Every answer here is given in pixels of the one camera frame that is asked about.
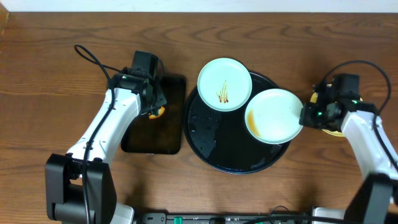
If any green and yellow sponge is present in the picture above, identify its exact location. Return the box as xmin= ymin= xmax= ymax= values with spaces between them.
xmin=149 ymin=106 xmax=165 ymax=119

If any yellow plate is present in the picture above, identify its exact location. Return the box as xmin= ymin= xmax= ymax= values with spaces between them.
xmin=309 ymin=92 xmax=364 ymax=136

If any light blue plate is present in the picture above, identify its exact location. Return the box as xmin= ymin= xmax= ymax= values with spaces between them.
xmin=197 ymin=58 xmax=252 ymax=112
xmin=244 ymin=88 xmax=303 ymax=144

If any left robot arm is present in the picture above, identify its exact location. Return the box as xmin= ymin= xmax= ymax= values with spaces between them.
xmin=45 ymin=73 xmax=167 ymax=223

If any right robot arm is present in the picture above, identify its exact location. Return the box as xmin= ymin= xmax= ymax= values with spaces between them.
xmin=299 ymin=99 xmax=397 ymax=223

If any black rectangular tray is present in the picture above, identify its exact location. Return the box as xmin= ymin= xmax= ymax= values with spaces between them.
xmin=121 ymin=75 xmax=186 ymax=154

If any black round tray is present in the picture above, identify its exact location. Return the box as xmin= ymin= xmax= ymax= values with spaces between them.
xmin=183 ymin=88 xmax=290 ymax=174

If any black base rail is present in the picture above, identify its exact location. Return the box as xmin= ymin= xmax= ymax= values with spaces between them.
xmin=136 ymin=205 xmax=368 ymax=224

